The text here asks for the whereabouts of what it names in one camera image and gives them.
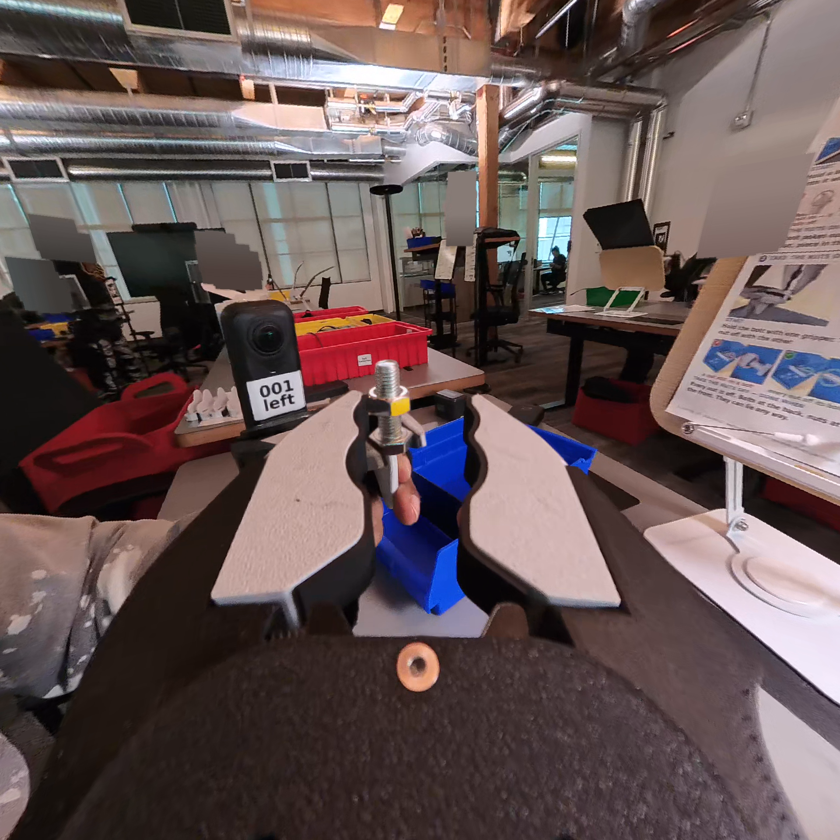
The person's left hand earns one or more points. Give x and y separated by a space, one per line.
408 492

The black office chair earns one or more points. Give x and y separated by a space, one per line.
499 308

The silver hex bolt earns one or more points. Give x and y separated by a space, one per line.
387 371

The red storage tub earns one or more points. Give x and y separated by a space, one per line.
334 313
367 351

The wooden support post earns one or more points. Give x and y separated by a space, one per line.
487 144

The white clip rack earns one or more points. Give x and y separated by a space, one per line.
210 407

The silver pipe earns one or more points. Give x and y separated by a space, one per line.
577 95

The red bag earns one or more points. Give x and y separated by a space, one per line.
610 413
98 446

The black monitor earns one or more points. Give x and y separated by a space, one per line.
151 262

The black cube device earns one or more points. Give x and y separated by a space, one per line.
449 403

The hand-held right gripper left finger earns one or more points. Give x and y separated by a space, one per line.
295 518

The black floor lamp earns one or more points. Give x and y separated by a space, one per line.
386 189

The blue storage bin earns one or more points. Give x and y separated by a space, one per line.
426 571

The black panel wooden stand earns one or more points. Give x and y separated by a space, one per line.
617 226

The office desk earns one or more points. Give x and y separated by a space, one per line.
610 315

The silver air duct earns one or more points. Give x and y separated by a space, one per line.
633 19
65 33
131 118

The printed instruction sheet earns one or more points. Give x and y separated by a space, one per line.
774 380

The white stand base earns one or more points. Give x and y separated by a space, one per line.
689 544

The silver hex nut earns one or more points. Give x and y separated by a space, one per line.
388 396

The ceiling vent grille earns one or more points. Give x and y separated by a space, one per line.
177 16

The person's left forearm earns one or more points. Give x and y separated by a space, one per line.
52 590

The black flat box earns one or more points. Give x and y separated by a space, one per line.
325 392

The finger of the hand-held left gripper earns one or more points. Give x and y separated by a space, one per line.
380 459
415 434

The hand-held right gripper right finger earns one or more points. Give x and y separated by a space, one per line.
531 525

